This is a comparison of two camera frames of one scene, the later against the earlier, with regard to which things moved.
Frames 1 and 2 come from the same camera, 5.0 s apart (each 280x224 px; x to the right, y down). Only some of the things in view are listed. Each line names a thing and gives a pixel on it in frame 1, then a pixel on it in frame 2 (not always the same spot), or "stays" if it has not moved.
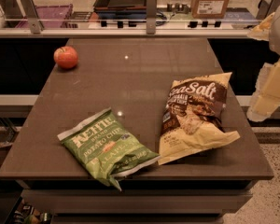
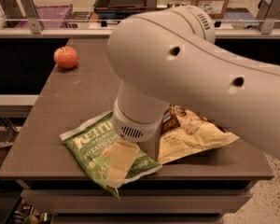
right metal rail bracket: x=268 y=8 stays
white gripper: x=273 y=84 → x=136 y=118
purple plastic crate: x=62 y=11 stays
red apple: x=66 y=56 stays
